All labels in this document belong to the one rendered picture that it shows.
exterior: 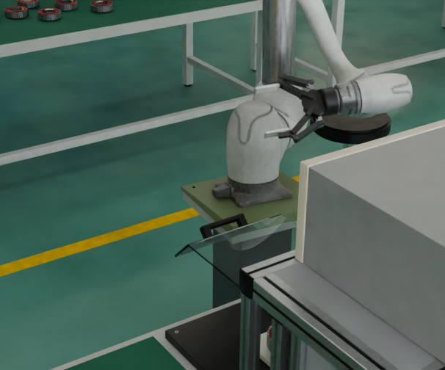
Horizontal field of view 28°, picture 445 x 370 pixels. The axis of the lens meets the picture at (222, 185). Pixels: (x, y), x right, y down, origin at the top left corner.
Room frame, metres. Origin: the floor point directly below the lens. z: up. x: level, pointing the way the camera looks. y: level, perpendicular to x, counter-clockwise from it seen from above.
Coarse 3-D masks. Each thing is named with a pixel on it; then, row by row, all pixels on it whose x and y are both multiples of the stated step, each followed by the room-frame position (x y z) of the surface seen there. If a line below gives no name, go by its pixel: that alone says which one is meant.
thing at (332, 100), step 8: (328, 88) 2.29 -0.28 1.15; (304, 96) 2.29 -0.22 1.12; (320, 96) 2.29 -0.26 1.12; (328, 96) 2.26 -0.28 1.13; (336, 96) 2.27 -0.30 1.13; (304, 104) 2.27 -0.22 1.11; (312, 104) 2.27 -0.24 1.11; (320, 104) 2.27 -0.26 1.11; (328, 104) 2.25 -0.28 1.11; (336, 104) 2.26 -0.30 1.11; (312, 112) 2.25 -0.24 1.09; (320, 112) 2.25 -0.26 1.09; (328, 112) 2.26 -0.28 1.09; (336, 112) 2.26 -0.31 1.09
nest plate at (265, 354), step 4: (264, 336) 1.66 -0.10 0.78; (264, 340) 1.65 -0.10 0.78; (260, 344) 1.63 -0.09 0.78; (264, 344) 1.63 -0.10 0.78; (260, 348) 1.62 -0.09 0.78; (264, 348) 1.62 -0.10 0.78; (260, 352) 1.61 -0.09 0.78; (264, 352) 1.61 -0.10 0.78; (268, 352) 1.61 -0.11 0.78; (260, 356) 1.60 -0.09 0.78; (264, 356) 1.59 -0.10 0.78; (268, 356) 1.59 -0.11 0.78; (264, 360) 1.59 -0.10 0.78; (268, 360) 1.58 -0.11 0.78; (268, 364) 1.57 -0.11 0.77
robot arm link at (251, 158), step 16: (240, 112) 2.40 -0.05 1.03; (256, 112) 2.38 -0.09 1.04; (272, 112) 2.41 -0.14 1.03; (240, 128) 2.37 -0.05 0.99; (256, 128) 2.35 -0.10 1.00; (272, 128) 2.37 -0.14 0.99; (240, 144) 2.35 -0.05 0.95; (256, 144) 2.34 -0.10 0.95; (272, 144) 2.36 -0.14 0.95; (288, 144) 2.47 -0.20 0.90; (240, 160) 2.34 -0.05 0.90; (256, 160) 2.34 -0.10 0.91; (272, 160) 2.36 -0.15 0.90; (240, 176) 2.34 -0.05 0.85; (256, 176) 2.33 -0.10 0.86; (272, 176) 2.36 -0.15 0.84
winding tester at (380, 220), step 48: (384, 144) 1.55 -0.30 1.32; (432, 144) 1.55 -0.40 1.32; (336, 192) 1.38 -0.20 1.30; (384, 192) 1.35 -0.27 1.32; (432, 192) 1.35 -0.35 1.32; (336, 240) 1.37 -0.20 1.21; (384, 240) 1.28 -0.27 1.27; (432, 240) 1.19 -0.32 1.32; (384, 288) 1.27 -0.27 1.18; (432, 288) 1.18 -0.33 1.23; (432, 336) 1.17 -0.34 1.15
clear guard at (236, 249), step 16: (256, 224) 1.68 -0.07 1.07; (272, 224) 1.68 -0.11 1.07; (288, 224) 1.68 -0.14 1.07; (208, 240) 1.61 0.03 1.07; (224, 240) 1.61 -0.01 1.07; (240, 240) 1.61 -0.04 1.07; (256, 240) 1.61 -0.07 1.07; (272, 240) 1.61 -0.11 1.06; (288, 240) 1.62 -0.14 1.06; (176, 256) 1.64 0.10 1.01; (208, 256) 1.55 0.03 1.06; (224, 256) 1.55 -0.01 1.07; (240, 256) 1.55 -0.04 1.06; (256, 256) 1.55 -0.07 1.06; (272, 256) 1.55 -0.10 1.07; (224, 272) 1.49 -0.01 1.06
